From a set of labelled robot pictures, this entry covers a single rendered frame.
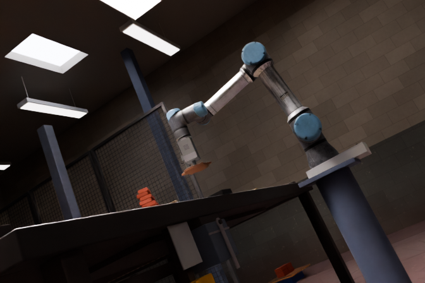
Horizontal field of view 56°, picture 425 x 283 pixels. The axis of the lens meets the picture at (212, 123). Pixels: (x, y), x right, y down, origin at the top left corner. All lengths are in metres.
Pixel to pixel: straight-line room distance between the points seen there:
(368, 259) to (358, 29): 5.37
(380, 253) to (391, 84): 4.96
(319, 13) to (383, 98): 1.75
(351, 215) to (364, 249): 0.15
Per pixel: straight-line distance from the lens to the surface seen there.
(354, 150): 1.88
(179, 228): 1.16
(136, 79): 6.80
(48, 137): 3.94
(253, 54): 1.89
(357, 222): 1.89
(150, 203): 2.76
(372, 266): 1.92
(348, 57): 6.83
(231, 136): 7.12
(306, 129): 1.80
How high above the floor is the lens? 0.74
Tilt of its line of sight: 17 degrees up
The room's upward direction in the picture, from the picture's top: 24 degrees counter-clockwise
